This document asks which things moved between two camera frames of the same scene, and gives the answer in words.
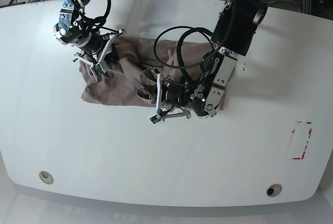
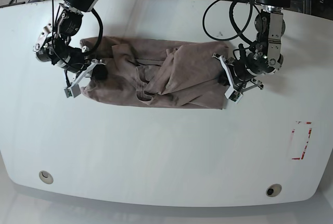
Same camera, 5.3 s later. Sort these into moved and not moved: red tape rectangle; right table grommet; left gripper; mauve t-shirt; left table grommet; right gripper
Moved: left gripper; right gripper
Not moved: left table grommet; mauve t-shirt; right table grommet; red tape rectangle
